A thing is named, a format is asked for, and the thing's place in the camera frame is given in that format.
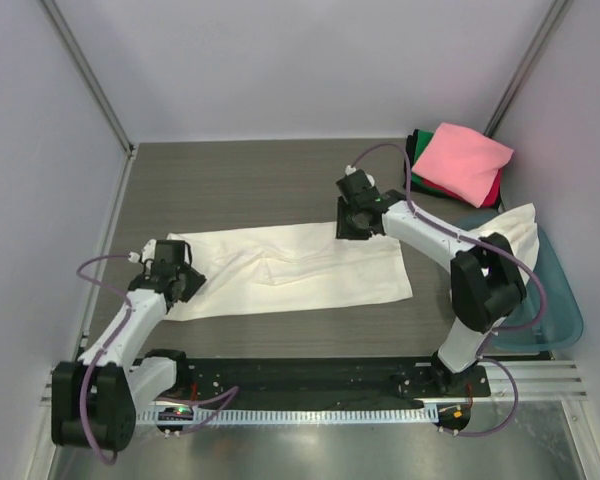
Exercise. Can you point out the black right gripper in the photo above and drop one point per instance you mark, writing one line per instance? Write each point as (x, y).
(347, 226)

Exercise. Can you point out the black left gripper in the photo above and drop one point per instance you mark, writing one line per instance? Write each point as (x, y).
(190, 282)

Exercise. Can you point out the white t shirt red print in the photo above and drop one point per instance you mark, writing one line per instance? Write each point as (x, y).
(291, 268)

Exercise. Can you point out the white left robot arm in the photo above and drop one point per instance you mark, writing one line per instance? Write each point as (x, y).
(96, 398)

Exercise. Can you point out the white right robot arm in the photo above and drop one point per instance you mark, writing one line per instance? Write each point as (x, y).
(485, 282)

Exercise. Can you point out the black folded t shirt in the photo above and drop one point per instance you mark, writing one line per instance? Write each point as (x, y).
(414, 187)

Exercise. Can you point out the green folded t shirt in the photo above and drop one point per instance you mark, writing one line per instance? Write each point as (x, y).
(422, 140)

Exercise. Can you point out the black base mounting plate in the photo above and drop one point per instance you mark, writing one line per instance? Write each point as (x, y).
(324, 384)

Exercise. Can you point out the pink folded t shirt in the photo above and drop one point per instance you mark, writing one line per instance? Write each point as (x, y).
(463, 161)

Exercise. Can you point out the red folded t shirt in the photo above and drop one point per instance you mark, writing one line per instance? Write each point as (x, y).
(490, 200)

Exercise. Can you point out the white crumpled t shirt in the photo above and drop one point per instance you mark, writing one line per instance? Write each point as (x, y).
(519, 227)

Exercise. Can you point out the blue plastic basket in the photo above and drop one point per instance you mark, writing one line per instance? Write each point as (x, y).
(562, 323)

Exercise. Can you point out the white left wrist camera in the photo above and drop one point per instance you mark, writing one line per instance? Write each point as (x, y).
(147, 253)

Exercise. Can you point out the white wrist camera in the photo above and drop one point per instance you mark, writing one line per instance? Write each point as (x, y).
(147, 253)
(352, 170)

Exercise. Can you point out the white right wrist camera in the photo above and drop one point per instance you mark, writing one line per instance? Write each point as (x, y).
(352, 170)

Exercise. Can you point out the left aluminium frame post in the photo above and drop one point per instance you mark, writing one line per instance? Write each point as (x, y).
(85, 71)

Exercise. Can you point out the aluminium frame post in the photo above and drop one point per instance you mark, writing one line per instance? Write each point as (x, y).
(547, 28)
(85, 71)

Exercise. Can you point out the white slotted cable duct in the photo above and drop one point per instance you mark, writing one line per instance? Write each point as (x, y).
(164, 416)

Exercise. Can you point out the aluminium front rail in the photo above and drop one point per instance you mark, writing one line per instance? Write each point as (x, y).
(535, 379)

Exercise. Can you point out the right aluminium frame post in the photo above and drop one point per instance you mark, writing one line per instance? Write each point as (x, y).
(547, 28)

